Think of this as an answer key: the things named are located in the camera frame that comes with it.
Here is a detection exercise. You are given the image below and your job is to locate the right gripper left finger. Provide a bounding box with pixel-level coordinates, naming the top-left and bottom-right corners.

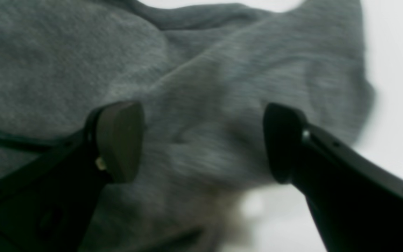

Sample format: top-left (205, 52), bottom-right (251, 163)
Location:
top-left (0, 101), bottom-right (144, 252)

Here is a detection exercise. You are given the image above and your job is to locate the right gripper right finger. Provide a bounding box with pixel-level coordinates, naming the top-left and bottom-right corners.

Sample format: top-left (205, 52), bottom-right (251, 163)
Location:
top-left (263, 103), bottom-right (403, 252)

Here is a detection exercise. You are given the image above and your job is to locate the grey T-shirt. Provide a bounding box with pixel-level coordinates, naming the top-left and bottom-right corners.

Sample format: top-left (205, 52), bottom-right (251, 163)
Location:
top-left (0, 0), bottom-right (375, 252)

